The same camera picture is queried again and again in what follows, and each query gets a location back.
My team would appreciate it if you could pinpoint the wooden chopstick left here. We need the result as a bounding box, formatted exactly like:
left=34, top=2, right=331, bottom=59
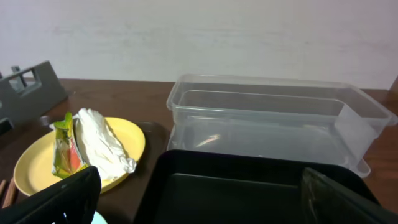
left=0, top=179, right=7, bottom=197

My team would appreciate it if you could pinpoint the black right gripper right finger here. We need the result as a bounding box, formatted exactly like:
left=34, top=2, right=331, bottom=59
left=301, top=168, right=397, bottom=224

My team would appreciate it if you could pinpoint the black plastic tray bin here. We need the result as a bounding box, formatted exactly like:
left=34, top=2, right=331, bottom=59
left=134, top=150, right=378, bottom=223

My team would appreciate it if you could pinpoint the clear plastic waste bin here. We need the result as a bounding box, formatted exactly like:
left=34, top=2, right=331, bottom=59
left=167, top=75, right=397, bottom=178

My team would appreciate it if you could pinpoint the wooden chopstick right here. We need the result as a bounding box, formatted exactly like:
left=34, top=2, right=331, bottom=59
left=2, top=179, right=17, bottom=208

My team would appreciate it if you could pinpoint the green orange snack wrapper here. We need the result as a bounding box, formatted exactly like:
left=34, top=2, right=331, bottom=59
left=52, top=112, right=88, bottom=179

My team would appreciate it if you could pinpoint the wooden chopstick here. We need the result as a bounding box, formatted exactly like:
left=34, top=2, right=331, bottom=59
left=2, top=179, right=17, bottom=208
left=0, top=179, right=7, bottom=197

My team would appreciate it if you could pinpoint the brown serving tray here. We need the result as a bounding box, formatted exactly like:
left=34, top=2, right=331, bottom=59
left=1, top=116, right=169, bottom=223

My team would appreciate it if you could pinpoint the white napkin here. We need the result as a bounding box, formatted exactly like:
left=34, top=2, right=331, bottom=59
left=73, top=108, right=137, bottom=180

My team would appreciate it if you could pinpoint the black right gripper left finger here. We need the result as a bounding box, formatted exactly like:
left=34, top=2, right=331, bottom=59
left=1, top=166, right=101, bottom=224

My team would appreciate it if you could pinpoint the grey dishwasher rack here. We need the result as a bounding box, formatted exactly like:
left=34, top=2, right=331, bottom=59
left=1, top=61, right=68, bottom=134

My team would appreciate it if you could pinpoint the light blue bowl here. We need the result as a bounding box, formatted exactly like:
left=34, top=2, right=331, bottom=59
left=91, top=212, right=108, bottom=224

